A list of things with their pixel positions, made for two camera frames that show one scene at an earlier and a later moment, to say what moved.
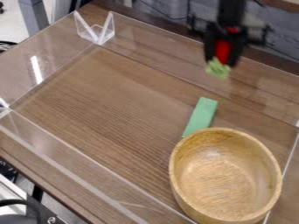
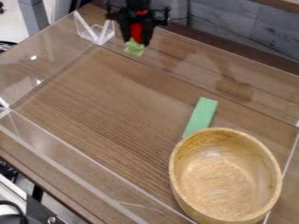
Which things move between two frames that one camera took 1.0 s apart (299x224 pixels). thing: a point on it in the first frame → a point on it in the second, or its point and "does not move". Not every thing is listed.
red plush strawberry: x=219 y=65 → x=135 y=46
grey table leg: x=33 y=14 does not move
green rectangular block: x=202 y=116 does not move
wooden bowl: x=224 y=175 does not move
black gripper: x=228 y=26 → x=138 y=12
